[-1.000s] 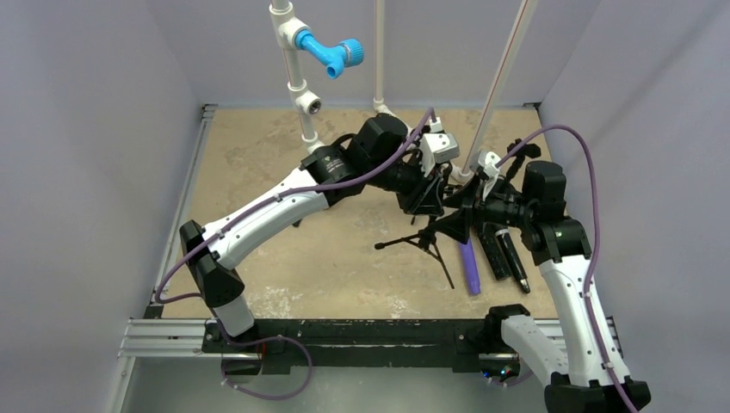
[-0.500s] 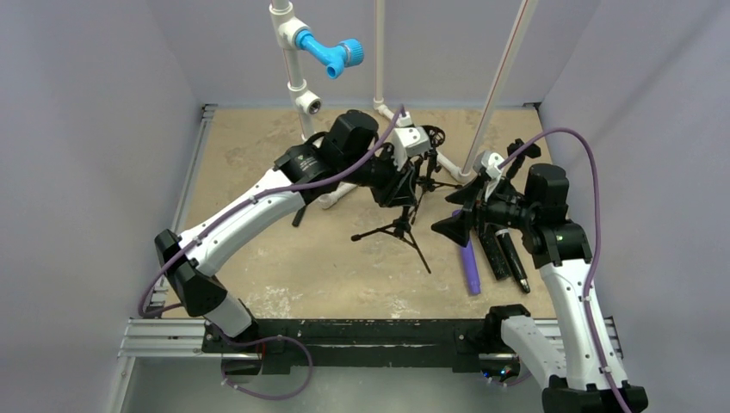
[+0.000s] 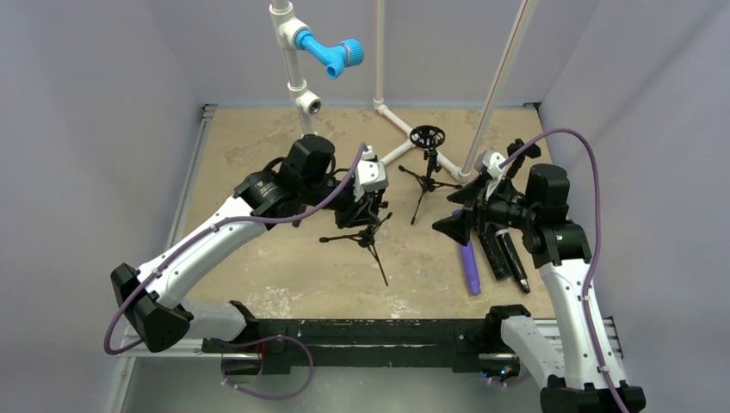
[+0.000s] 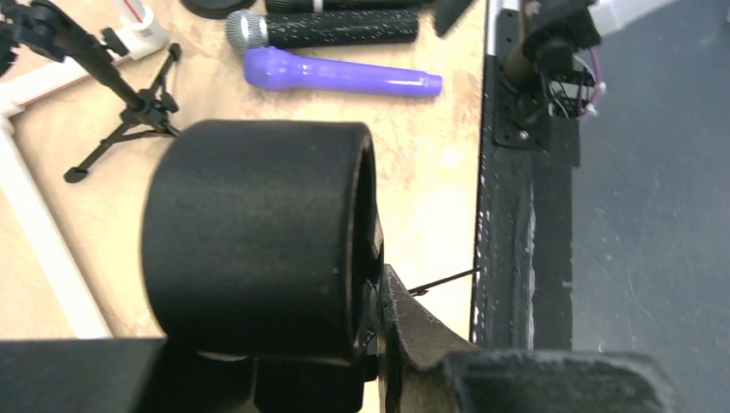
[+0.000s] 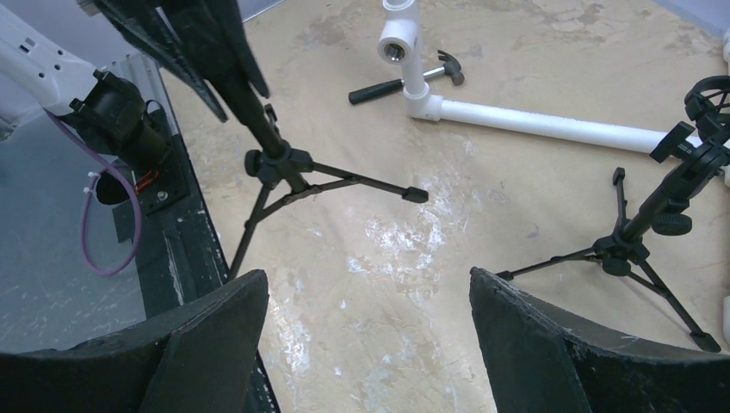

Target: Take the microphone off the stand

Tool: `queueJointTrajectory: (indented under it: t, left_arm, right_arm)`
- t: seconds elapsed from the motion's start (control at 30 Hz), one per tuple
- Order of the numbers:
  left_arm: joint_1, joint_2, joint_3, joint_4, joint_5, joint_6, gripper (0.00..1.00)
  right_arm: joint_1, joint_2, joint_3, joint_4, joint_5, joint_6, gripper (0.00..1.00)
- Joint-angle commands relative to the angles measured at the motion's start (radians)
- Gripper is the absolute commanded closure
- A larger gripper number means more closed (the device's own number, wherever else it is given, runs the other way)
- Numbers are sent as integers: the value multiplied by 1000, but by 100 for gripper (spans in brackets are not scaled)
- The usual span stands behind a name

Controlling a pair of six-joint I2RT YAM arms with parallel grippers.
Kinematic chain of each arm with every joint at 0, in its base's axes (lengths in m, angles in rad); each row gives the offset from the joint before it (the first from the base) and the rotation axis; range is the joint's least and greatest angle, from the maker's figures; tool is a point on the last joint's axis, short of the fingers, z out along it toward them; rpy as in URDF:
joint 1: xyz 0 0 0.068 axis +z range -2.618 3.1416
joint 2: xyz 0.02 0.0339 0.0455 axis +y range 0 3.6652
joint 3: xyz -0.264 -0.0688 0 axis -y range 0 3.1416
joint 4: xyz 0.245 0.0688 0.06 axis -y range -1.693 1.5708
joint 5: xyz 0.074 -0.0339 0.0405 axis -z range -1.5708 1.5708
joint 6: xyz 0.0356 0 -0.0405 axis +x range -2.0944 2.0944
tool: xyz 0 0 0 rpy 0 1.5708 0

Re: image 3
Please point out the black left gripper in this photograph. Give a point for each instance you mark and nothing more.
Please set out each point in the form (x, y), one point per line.
(357, 212)

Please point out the black speckled condenser microphone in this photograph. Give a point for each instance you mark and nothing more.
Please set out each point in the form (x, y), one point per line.
(494, 255)

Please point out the black round-base microphone stand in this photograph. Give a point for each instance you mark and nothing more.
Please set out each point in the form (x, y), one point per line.
(533, 151)

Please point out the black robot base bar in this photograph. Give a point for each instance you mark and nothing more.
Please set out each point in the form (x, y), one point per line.
(463, 345)

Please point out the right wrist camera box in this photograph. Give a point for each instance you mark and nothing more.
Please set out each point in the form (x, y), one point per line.
(491, 171)

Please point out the white PVC pipe frame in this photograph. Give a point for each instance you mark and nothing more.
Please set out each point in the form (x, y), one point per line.
(286, 26)

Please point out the small dark grey microphone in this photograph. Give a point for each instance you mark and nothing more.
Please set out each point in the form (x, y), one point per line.
(512, 259)

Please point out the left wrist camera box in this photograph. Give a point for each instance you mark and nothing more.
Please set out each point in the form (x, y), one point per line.
(370, 174)

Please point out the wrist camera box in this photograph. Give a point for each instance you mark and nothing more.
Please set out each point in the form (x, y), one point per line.
(370, 174)
(491, 171)

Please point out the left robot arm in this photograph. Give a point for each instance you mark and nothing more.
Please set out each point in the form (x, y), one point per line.
(152, 306)

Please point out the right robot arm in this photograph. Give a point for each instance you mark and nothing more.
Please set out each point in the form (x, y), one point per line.
(585, 375)

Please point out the blue plastic faucet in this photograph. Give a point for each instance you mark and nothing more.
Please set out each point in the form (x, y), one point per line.
(347, 53)

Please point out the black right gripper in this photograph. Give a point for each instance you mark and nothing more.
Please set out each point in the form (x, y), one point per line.
(481, 206)

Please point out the purple microphone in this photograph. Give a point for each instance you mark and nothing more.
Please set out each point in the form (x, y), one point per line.
(470, 269)

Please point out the small black tripod stand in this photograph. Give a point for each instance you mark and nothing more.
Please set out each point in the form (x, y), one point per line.
(365, 239)

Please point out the black tripod stand with shockmount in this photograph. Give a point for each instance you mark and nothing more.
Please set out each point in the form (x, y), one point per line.
(427, 138)

